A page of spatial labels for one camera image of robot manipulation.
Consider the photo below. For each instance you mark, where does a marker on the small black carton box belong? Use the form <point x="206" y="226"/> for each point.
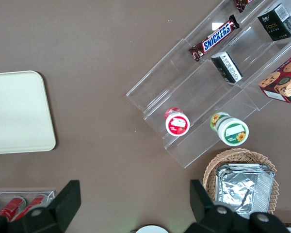
<point x="277" y="23"/>
<point x="226" y="66"/>

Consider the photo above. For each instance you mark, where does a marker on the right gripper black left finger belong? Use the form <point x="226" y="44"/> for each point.
<point x="51" y="218"/>

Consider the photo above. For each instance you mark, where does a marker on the red lid yogurt cup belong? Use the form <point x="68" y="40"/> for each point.
<point x="177" y="124"/>

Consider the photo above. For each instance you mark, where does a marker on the red chocolate chip cookie box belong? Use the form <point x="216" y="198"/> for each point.
<point x="283" y="80"/>

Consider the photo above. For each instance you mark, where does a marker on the clear acrylic bottle rack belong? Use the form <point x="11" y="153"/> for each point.
<point x="48" y="193"/>

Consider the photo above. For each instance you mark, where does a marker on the beige rectangular tray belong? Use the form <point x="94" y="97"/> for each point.
<point x="17" y="111"/>

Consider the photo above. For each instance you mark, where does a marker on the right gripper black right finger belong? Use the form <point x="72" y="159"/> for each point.
<point x="208" y="218"/>

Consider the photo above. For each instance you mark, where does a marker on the clear acrylic stepped shelf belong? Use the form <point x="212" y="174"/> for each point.
<point x="179" y="87"/>

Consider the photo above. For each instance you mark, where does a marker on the green lid yogurt cup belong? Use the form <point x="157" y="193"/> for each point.
<point x="234" y="132"/>

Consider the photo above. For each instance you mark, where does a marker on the Snickers chocolate bar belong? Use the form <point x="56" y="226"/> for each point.
<point x="242" y="4"/>
<point x="215" y="38"/>

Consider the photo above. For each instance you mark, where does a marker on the stacked aluminium foil containers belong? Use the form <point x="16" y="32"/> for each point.
<point x="245" y="189"/>

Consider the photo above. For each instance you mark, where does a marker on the light tan wicker basket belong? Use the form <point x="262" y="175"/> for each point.
<point x="235" y="156"/>

